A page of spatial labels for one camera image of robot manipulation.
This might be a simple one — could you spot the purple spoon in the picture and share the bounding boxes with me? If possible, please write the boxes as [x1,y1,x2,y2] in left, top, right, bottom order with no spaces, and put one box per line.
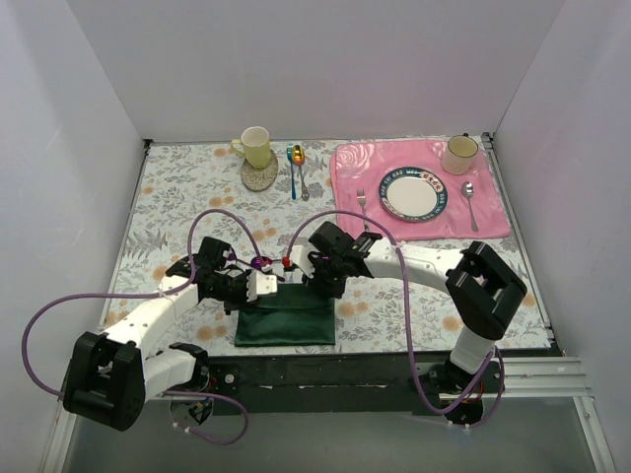
[249,256,285,282]

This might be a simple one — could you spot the dark green cloth napkin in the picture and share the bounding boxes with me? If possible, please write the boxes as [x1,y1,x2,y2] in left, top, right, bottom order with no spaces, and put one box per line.
[234,284,335,348]

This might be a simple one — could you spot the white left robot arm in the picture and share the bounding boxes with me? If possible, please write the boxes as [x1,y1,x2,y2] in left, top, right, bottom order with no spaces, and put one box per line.
[62,237,254,431]

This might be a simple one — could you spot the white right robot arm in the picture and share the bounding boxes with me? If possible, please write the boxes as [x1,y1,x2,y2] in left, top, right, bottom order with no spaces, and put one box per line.
[289,222,527,392]

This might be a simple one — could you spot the silver fork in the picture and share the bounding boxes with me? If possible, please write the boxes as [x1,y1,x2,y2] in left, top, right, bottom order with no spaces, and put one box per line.
[356,188,370,232]

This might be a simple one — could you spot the white plate blue rim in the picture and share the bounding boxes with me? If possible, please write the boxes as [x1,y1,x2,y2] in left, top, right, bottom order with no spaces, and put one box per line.
[379,167,449,223]

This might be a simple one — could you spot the speckled round coaster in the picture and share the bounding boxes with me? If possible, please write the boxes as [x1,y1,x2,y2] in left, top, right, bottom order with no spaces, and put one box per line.
[241,151,278,192]

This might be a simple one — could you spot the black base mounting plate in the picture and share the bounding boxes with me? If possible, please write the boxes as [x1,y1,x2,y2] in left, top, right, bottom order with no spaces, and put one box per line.
[152,352,507,418]

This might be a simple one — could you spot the gold rainbow spoon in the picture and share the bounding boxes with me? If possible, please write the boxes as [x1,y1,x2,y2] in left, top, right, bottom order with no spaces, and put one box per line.
[292,145,310,201]

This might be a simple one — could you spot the yellow-green mug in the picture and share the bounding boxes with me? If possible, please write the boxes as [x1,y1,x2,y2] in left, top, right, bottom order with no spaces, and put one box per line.
[231,126,271,169]

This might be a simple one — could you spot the pink rose placemat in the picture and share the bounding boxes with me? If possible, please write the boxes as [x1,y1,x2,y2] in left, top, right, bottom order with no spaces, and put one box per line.
[331,139,511,241]

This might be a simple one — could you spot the silver spoon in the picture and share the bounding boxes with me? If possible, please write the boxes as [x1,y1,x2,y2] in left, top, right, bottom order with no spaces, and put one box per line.
[460,181,479,232]

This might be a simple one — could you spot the cream enamel mug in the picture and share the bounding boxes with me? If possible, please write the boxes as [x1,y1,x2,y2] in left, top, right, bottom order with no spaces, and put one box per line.
[441,133,479,175]

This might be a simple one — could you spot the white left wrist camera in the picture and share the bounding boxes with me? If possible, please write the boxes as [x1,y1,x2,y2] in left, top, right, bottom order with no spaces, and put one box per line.
[246,271,278,303]

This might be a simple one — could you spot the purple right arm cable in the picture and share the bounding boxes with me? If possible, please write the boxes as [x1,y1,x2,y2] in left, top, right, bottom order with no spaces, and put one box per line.
[285,210,507,429]

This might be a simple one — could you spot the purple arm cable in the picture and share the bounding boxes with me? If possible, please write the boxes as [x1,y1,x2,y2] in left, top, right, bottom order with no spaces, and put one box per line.
[21,208,272,446]
[285,210,507,429]

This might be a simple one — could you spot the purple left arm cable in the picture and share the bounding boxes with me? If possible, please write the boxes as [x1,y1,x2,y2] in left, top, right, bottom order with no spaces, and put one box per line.
[21,208,272,446]

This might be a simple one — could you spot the blue handled spoon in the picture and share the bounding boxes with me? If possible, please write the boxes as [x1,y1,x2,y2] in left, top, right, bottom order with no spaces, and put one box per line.
[286,144,297,200]

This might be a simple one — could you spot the aluminium frame rail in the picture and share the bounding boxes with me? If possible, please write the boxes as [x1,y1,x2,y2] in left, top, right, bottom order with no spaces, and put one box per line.
[58,357,593,403]

